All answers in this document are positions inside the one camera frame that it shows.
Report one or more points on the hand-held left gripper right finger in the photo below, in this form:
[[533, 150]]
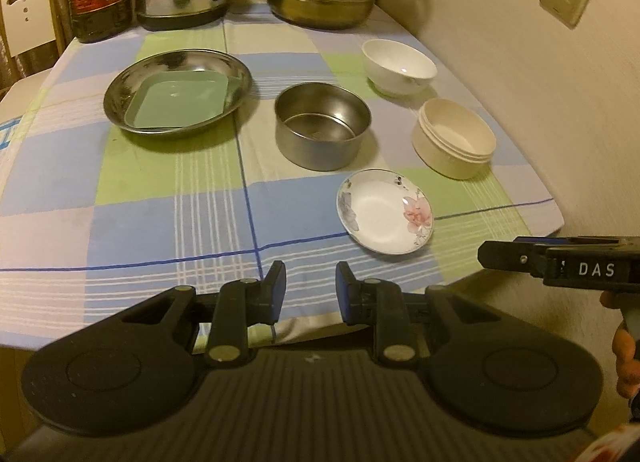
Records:
[[343, 292]]

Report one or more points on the stainless steel plate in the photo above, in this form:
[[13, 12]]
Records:
[[150, 69]]

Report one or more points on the white ceramic bowl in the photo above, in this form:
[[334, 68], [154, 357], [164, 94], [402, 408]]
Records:
[[397, 64]]

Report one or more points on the small floral dish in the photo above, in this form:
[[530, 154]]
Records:
[[380, 209]]

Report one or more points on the person's right hand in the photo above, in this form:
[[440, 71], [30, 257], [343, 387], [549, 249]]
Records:
[[624, 364]]

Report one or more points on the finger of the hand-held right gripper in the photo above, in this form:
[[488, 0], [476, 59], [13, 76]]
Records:
[[510, 257]]

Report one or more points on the red white object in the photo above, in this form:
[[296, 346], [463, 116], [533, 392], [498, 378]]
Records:
[[617, 444]]

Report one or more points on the cream ribbed bowl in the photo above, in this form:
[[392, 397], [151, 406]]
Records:
[[450, 142]]

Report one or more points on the checkered tablecloth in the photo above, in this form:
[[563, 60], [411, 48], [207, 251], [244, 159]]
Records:
[[175, 222]]

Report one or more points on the stainless steel bowl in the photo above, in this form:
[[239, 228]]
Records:
[[320, 147]]

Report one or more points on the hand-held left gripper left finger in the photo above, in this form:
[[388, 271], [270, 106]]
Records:
[[277, 292]]

